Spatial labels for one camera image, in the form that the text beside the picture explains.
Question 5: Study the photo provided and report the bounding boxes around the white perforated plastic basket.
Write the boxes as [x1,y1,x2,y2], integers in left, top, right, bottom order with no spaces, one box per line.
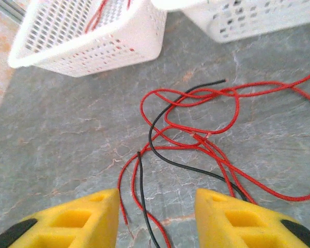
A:
[151,0,310,43]
[7,0,168,78]

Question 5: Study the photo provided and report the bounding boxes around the aluminium table edge rail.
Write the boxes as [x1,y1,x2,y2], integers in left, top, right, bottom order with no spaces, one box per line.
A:
[0,0,26,25]

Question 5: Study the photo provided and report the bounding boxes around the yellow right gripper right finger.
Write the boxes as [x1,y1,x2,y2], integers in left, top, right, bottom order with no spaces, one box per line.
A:
[195,188,310,248]

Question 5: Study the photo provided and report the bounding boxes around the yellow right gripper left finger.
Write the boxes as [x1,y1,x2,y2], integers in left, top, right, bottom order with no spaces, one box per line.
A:
[0,188,119,248]

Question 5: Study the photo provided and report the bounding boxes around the red cable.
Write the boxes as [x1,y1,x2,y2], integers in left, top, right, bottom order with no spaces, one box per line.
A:
[117,133,256,248]
[117,91,310,202]
[141,61,310,150]
[84,0,132,34]

